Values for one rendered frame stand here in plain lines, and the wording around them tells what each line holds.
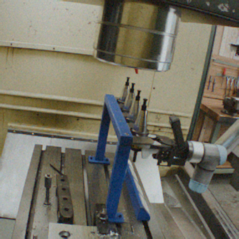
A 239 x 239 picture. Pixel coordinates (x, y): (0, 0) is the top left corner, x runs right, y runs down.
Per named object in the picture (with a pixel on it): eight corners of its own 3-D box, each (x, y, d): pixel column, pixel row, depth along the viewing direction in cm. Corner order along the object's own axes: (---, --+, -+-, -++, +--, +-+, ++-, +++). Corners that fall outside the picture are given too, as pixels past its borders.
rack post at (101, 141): (108, 159, 143) (119, 101, 134) (109, 165, 138) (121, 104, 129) (88, 157, 142) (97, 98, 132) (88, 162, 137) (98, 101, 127)
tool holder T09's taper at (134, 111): (127, 115, 107) (130, 97, 105) (139, 116, 108) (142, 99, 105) (128, 119, 103) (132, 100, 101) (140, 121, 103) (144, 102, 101)
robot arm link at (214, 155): (223, 171, 101) (231, 150, 98) (198, 168, 99) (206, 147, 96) (215, 161, 108) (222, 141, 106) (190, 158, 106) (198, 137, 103)
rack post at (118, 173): (121, 214, 102) (138, 141, 93) (124, 223, 97) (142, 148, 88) (94, 213, 101) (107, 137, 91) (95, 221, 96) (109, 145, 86)
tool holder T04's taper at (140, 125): (132, 126, 97) (135, 106, 95) (145, 127, 97) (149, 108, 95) (133, 131, 93) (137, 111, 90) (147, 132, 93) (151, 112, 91)
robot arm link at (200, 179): (207, 184, 113) (216, 160, 109) (205, 197, 103) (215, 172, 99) (190, 178, 115) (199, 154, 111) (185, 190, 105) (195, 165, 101)
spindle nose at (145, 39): (93, 51, 64) (102, 0, 61) (163, 64, 66) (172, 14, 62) (87, 61, 49) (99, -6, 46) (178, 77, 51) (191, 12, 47)
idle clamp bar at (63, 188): (66, 188, 112) (68, 175, 110) (73, 232, 88) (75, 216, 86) (54, 187, 111) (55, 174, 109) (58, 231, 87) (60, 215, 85)
